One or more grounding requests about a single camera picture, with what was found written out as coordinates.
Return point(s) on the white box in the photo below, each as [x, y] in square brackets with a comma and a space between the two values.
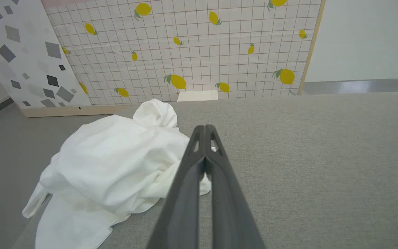
[197, 96]

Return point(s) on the white cloth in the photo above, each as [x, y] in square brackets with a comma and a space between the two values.
[116, 159]

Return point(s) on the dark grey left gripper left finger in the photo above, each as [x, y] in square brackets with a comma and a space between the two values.
[181, 207]

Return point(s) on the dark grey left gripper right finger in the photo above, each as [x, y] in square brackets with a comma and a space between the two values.
[230, 214]

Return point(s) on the white panel with grey squares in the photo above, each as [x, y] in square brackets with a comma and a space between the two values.
[22, 62]

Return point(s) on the lemon print grid panel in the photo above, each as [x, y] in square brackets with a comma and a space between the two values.
[202, 52]

